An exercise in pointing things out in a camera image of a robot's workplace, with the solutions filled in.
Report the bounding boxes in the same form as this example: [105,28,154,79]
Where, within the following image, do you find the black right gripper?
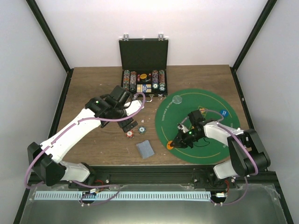
[170,129,203,148]

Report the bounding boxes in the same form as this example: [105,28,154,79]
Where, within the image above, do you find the red poker chip stack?
[126,131,134,139]

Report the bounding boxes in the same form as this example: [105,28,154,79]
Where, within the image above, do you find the orange big blind button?
[166,140,174,150]

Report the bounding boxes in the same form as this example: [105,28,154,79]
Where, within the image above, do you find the blue poker chip stack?
[138,126,146,134]

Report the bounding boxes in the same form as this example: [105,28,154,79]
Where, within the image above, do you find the clear dealer button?
[172,95,183,105]

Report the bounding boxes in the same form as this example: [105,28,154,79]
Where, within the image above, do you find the blue small blind button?
[220,109,229,118]

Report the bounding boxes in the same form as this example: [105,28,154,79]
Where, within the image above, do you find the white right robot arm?
[167,109,271,188]

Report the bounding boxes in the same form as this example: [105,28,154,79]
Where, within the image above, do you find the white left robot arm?
[24,85,146,189]

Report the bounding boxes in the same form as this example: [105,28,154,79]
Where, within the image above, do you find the round green poker mat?
[155,89,241,165]

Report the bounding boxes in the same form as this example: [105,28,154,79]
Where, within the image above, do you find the grey playing card deck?
[136,140,155,159]

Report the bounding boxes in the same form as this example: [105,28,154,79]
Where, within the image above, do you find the boxed card decks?
[136,84,152,93]

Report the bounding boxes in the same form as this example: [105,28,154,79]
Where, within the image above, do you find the chip row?
[158,70,166,91]
[129,71,137,92]
[122,70,130,91]
[152,70,159,89]

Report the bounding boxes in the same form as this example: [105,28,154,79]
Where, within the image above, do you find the chip row far left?
[122,70,130,91]

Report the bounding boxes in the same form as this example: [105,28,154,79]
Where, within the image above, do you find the yellow dealer chip in case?
[140,74,147,79]

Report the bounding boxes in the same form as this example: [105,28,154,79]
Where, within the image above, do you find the chip row far right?
[158,70,166,91]

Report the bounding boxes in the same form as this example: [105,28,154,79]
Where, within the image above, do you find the black poker chip case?
[119,34,169,98]

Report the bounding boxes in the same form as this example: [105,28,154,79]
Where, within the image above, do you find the light blue slotted strip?
[34,191,211,201]

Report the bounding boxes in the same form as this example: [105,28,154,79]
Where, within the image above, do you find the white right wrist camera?
[177,123,189,133]

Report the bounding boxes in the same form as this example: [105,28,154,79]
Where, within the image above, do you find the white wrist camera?
[124,100,142,116]
[177,123,189,133]

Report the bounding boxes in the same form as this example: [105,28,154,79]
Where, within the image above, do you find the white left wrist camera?
[124,100,142,116]

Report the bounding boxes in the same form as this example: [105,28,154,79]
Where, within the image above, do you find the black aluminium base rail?
[67,164,276,189]

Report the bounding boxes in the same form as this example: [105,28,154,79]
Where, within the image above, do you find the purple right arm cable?
[178,109,259,206]

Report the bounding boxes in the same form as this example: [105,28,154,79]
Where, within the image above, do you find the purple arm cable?
[178,109,259,206]
[24,92,147,206]

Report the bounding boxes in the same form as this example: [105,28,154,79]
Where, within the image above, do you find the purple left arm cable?
[24,92,147,206]

